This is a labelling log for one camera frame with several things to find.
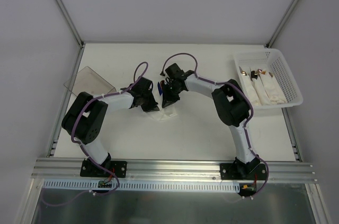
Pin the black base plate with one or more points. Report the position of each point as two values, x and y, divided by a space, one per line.
228 171
88 169

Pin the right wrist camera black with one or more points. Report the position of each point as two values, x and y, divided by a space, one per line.
174 71

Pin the white plastic basket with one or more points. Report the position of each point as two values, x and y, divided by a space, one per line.
271 60

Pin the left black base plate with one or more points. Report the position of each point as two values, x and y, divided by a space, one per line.
88 169

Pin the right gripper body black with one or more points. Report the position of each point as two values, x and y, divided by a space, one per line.
169 92

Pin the aluminium front rail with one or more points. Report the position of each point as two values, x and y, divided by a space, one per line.
179 170

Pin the white slotted cable duct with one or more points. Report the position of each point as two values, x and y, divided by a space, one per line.
229 187

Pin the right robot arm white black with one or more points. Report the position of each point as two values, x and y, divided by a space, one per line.
232 107

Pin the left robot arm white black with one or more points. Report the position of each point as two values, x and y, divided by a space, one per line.
84 119

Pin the rolled napkin bundle in basket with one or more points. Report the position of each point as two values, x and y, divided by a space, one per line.
252 94

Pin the white paper napkin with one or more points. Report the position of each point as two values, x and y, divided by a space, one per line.
164 113

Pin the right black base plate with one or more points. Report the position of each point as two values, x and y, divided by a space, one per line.
228 171

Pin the smoky transparent plastic container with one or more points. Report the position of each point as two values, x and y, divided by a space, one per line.
87 80

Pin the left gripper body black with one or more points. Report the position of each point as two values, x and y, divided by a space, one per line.
145 99

